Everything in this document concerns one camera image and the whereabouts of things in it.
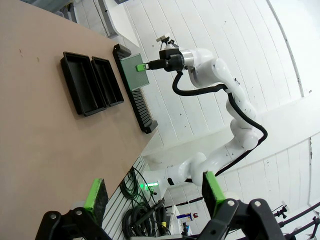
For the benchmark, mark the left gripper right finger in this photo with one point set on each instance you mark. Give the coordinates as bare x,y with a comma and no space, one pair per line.
212,195

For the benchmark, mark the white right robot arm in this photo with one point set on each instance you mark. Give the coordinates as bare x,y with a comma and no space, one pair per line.
215,70

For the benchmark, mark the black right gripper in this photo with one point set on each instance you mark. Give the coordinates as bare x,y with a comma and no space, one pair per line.
171,60

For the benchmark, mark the green perforated circuit board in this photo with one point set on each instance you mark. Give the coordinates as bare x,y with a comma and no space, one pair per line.
132,75

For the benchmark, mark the black ESD tray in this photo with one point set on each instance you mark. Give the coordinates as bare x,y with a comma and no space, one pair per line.
107,80
80,82

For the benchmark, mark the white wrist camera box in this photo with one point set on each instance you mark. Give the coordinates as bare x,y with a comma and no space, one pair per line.
163,38

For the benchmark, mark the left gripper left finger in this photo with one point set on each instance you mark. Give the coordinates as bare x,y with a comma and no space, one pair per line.
96,200

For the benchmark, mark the white side table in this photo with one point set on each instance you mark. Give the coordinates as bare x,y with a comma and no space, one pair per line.
125,25

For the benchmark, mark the black slotted board rack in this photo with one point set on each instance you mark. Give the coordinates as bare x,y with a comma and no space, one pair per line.
142,112

